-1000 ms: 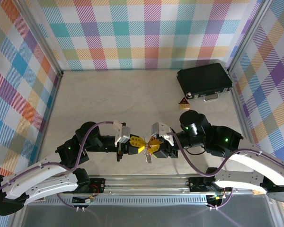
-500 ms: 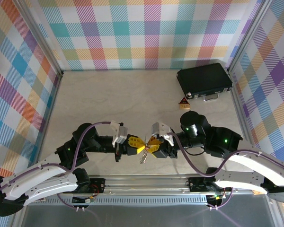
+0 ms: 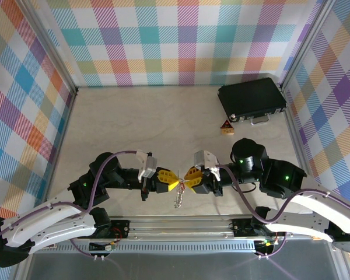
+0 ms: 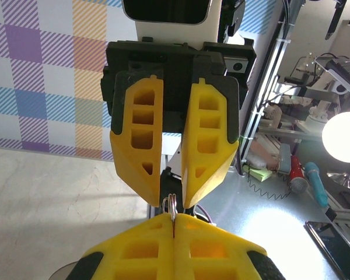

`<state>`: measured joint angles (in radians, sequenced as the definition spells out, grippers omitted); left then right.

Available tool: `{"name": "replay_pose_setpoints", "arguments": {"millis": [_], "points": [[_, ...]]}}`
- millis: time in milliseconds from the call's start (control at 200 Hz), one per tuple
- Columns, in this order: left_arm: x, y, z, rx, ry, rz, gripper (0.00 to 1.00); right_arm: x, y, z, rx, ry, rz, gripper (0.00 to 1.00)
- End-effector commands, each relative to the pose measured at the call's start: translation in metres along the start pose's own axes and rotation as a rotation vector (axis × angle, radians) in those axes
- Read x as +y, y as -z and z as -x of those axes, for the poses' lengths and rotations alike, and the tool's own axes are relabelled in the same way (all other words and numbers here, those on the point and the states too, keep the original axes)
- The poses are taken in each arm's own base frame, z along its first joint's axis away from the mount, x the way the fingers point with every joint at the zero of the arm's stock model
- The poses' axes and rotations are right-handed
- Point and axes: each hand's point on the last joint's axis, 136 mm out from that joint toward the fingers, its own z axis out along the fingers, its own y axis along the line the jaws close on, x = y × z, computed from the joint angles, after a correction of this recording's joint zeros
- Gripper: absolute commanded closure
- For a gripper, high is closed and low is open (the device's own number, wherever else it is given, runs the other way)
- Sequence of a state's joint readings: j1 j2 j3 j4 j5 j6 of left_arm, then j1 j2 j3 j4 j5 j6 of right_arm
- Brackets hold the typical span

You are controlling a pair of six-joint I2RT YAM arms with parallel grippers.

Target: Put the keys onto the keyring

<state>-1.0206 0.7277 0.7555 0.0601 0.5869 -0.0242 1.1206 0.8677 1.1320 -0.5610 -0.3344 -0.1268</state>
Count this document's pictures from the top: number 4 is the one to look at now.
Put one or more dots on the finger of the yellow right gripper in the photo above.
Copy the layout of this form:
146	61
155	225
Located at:
125	151
218	157

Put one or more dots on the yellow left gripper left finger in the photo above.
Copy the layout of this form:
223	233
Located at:
140	262

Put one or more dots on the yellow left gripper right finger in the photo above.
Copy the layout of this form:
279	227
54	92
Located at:
210	262

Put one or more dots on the silver key holder with rings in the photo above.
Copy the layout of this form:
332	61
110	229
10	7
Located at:
173	208

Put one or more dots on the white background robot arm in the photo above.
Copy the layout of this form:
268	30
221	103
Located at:
291	100

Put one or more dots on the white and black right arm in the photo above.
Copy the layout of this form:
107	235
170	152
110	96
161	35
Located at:
175	154

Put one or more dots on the green sticky note pad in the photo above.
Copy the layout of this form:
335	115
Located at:
258	174

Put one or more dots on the grey metal sheet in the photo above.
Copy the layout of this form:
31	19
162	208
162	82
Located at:
251	210

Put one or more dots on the pale blue box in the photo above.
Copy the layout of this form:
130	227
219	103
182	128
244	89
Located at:
285	157

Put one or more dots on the red microphone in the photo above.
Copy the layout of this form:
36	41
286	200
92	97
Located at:
297	172

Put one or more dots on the teal microphone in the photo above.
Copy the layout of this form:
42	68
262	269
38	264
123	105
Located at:
316	183

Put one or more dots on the black glossy panel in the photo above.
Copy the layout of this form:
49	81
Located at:
332	251

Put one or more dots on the bright round lamp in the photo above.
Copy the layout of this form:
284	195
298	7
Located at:
342	137

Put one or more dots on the open laptop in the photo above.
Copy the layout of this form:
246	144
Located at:
347	73

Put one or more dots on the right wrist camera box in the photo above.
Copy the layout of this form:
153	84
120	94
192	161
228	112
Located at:
175	32

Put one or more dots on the aluminium frame post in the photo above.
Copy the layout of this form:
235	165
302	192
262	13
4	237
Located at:
268	87

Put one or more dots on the aluminium extrusion rail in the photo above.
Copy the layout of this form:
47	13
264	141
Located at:
347	221

